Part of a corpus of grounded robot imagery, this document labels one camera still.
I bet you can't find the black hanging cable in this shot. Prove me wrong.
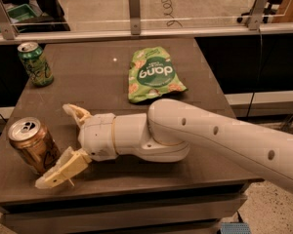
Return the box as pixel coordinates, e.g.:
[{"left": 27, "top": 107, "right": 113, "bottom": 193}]
[{"left": 245, "top": 29, "right": 265, "bottom": 119}]

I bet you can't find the green rice chip bag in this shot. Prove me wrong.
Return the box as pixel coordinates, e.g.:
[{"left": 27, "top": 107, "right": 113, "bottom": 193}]
[{"left": 128, "top": 47, "right": 188, "bottom": 103}]

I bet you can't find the green soda can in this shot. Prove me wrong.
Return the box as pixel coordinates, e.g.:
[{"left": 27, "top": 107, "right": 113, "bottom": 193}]
[{"left": 18, "top": 42, "right": 54, "bottom": 87}]

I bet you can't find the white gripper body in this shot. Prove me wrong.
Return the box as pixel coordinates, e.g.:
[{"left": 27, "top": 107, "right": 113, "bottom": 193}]
[{"left": 78, "top": 113, "right": 118, "bottom": 162}]

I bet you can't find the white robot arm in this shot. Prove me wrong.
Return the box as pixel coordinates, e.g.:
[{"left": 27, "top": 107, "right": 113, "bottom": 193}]
[{"left": 35, "top": 99, "right": 293, "bottom": 194}]

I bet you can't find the blue perforated box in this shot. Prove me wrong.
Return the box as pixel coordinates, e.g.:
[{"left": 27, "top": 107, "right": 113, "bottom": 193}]
[{"left": 220, "top": 222, "right": 251, "bottom": 234}]

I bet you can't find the black coiled cable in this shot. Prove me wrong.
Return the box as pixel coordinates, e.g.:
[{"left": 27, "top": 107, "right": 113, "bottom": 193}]
[{"left": 153, "top": 0, "right": 184, "bottom": 28}]

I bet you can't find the right metal glass bracket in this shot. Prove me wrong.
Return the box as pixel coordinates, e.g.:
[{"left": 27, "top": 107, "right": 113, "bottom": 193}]
[{"left": 246, "top": 0, "right": 268, "bottom": 30}]

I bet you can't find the orange soda can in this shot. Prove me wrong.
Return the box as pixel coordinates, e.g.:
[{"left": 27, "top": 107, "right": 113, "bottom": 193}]
[{"left": 8, "top": 117, "right": 61, "bottom": 175}]

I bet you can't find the green plastic tray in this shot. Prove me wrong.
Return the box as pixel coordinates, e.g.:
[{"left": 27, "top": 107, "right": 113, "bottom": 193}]
[{"left": 7, "top": 4, "right": 37, "bottom": 22}]

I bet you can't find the middle metal glass bracket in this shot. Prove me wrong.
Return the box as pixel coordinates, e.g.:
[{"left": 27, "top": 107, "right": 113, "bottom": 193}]
[{"left": 129, "top": 0, "right": 141, "bottom": 35}]

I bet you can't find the left metal glass bracket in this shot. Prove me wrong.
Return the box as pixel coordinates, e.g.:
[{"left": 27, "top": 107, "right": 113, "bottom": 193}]
[{"left": 0, "top": 0, "right": 19, "bottom": 40}]

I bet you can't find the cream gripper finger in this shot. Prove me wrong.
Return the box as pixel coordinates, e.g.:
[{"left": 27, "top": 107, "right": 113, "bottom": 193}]
[
  {"left": 35, "top": 147, "right": 92, "bottom": 189},
  {"left": 63, "top": 103, "right": 92, "bottom": 128}
]

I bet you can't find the metal glass bracket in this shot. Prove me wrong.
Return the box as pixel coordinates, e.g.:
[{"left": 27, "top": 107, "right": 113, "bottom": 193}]
[
  {"left": 246, "top": 0, "right": 268, "bottom": 30},
  {"left": 129, "top": 0, "right": 141, "bottom": 35},
  {"left": 0, "top": 0, "right": 19, "bottom": 40}
]

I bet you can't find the glass barrier panel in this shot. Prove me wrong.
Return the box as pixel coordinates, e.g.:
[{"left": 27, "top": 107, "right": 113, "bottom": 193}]
[{"left": 0, "top": 0, "right": 293, "bottom": 34}]

